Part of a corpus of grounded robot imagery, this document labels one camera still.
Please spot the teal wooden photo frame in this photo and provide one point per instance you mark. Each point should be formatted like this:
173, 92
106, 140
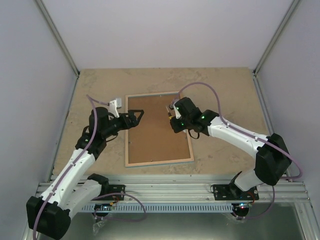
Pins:
154, 139

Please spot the aluminium corner post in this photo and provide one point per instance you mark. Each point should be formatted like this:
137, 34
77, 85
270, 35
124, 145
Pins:
56, 35
277, 34

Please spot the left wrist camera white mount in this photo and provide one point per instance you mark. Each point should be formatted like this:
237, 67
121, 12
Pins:
114, 105

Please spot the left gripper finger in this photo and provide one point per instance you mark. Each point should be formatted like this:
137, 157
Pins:
138, 116
136, 111

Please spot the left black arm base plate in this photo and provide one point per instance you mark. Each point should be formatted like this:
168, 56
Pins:
115, 188

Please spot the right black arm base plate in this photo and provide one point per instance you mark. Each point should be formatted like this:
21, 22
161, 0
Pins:
222, 192

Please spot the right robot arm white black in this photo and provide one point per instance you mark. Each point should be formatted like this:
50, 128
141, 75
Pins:
270, 153

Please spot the grey slotted cable duct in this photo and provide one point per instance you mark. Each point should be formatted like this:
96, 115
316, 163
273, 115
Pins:
134, 207

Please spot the right aluminium corner post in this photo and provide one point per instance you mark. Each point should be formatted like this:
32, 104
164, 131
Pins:
277, 34

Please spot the aluminium rail base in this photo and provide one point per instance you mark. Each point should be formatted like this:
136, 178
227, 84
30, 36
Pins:
195, 188

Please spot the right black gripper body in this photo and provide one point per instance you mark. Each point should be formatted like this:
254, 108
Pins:
178, 128

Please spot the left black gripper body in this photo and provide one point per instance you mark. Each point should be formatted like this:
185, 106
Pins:
125, 125

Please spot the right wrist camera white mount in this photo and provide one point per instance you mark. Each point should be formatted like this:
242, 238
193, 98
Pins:
174, 108

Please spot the clear plastic bag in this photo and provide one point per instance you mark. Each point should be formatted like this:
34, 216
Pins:
99, 223

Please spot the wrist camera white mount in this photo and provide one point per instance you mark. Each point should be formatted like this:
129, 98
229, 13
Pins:
174, 108
114, 105

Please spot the left aluminium corner post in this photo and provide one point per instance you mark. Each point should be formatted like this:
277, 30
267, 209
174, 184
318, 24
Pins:
56, 35

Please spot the yellow handled screwdriver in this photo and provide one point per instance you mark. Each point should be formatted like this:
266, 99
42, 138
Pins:
169, 112

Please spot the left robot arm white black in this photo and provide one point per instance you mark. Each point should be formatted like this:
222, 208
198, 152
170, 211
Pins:
51, 213

